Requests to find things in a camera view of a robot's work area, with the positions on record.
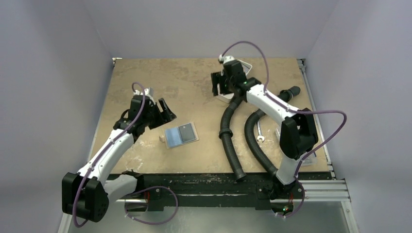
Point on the clear plastic screw organizer box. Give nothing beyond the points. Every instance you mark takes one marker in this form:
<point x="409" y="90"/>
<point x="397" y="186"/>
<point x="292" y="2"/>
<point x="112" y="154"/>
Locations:
<point x="310" y="160"/>

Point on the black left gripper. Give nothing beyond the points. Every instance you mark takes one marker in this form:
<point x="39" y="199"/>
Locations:
<point x="166" y="115"/>

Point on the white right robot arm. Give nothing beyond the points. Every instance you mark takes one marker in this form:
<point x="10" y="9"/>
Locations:
<point x="297" y="134"/>

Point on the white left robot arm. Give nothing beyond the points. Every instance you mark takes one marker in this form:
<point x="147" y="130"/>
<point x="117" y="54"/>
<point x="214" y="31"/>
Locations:
<point x="87" y="193"/>

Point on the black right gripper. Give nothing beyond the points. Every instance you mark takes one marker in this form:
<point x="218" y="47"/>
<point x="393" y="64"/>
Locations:
<point x="219" y="85"/>

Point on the black credit card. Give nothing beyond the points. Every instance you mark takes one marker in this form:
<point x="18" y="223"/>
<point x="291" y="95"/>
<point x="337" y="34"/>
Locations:
<point x="187" y="133"/>

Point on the beige leather card holder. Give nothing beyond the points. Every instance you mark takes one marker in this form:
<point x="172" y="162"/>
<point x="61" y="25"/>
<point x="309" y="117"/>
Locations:
<point x="179" y="136"/>

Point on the aluminium frame rail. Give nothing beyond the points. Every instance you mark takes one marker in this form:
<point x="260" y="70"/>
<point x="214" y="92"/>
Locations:
<point x="325" y="190"/>

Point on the white plastic card bin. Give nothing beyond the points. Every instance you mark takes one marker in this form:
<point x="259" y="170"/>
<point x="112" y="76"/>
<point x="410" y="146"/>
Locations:
<point x="246" y="66"/>

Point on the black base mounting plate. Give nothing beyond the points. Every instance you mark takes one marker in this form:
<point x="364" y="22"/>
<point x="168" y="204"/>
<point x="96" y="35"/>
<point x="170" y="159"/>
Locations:
<point x="256" y="190"/>

